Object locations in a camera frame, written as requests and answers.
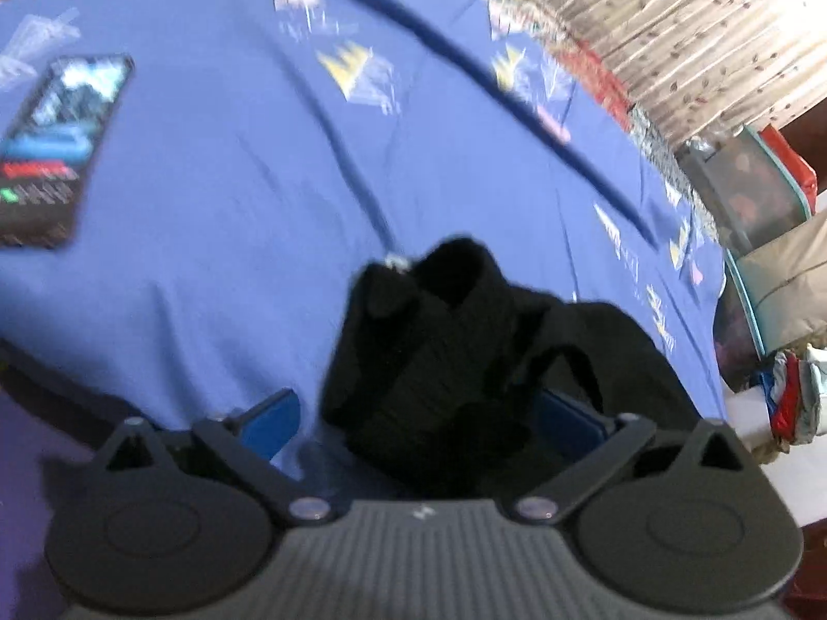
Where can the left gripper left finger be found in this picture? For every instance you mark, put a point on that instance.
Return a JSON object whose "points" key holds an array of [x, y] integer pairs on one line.
{"points": [[218, 471]]}

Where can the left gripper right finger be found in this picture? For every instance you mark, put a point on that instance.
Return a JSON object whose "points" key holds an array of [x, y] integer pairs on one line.
{"points": [[600, 452]]}

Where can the black pants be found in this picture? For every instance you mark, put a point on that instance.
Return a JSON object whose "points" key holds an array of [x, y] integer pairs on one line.
{"points": [[438, 371]]}

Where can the beige fabric storage bag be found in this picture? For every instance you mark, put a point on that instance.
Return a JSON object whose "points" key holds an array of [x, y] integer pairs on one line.
{"points": [[785, 285]]}

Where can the clear teal-lid storage bin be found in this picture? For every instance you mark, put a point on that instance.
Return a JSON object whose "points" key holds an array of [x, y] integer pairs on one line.
{"points": [[753, 198]]}

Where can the blue patterned bedsheet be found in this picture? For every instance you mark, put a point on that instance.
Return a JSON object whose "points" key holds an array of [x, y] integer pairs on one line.
{"points": [[264, 151]]}

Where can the black smartphone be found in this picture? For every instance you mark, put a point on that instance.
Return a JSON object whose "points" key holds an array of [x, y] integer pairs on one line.
{"points": [[51, 144]]}

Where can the leaf patterned curtain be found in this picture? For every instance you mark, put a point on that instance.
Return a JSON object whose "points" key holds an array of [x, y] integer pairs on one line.
{"points": [[698, 65]]}

